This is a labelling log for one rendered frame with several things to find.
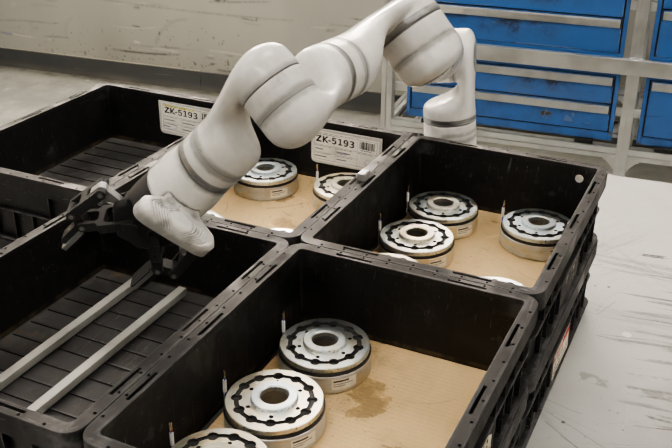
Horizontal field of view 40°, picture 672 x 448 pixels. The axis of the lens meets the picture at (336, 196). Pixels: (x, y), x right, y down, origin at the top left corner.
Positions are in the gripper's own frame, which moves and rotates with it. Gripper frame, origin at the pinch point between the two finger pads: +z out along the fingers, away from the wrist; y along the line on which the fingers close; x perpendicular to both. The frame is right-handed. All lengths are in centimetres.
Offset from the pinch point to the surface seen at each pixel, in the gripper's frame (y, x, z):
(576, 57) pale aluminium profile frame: -137, -179, -10
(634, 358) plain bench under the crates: -68, -7, -27
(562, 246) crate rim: -40, -3, -36
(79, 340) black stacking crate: -3.7, 3.8, 9.3
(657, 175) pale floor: -222, -204, 8
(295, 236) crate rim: -17.3, -5.9, -13.6
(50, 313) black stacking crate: -1.1, -1.9, 13.9
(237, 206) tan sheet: -21.9, -31.3, 6.2
